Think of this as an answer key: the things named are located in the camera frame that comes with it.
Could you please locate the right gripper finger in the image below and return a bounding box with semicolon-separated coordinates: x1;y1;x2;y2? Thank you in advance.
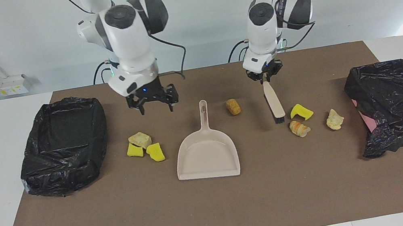
126;94;146;118
164;84;181;113

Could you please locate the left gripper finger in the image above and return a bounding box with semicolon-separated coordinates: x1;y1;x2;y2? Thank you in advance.
246;69;264;86
267;61;285;82

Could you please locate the beige brush with black bristles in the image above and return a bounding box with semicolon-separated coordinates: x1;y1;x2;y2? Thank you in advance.
262;78;287;125

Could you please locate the beige sponge chunk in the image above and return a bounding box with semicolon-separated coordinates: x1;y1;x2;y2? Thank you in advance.
127;130;153;152

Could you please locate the brown oval bread roll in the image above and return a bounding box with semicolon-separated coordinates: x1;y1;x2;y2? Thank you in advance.
225;98;242;117

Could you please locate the small yellow sponge piece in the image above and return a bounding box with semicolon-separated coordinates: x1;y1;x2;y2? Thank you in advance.
125;141;145;160

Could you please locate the notched yellow sponge piece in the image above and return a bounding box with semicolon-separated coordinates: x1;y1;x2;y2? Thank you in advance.
289;101;315;123

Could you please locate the large yellow sponge piece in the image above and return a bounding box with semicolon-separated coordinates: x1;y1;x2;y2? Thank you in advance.
145;142;166;164

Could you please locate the striped orange croissant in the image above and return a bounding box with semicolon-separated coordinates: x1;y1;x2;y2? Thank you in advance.
289;118;312;140

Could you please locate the beige plastic dustpan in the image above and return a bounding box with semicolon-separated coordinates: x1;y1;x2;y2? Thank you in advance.
166;96;242;185

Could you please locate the pale crumbly bread chunk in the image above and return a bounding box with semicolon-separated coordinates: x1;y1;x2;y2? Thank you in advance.
324;107;346;132

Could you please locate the black bag lined bin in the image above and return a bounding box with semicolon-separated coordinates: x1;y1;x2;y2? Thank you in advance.
9;91;118;203

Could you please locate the pink plastic bin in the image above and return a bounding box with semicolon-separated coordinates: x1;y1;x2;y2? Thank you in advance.
352;96;379;135

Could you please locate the brown table mat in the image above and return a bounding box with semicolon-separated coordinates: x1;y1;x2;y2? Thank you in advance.
0;33;403;226

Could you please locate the black left base cable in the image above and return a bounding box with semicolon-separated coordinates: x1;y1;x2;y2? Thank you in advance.
225;39;254;63

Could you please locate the black base cable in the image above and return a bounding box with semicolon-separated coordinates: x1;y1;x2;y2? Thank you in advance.
90;60;117;85
225;39;254;63

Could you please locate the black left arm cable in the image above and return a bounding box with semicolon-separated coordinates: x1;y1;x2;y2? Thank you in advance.
268;0;326;52

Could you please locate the black right base cable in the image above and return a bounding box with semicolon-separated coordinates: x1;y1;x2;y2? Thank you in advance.
90;60;117;85

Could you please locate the white wall socket box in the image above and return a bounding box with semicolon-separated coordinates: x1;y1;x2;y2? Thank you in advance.
0;73;30;98

